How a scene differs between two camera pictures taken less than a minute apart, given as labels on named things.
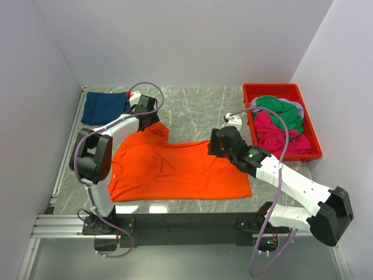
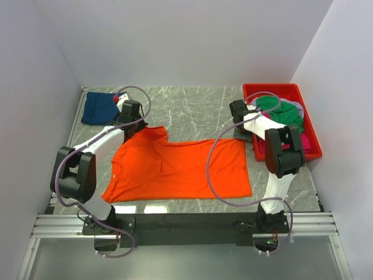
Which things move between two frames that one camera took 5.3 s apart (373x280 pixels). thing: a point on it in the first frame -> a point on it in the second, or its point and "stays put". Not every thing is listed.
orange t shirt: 145,165 stays put
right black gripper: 214,139 -> 237,135
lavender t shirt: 253,104 stays put
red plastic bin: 286,91 stays put
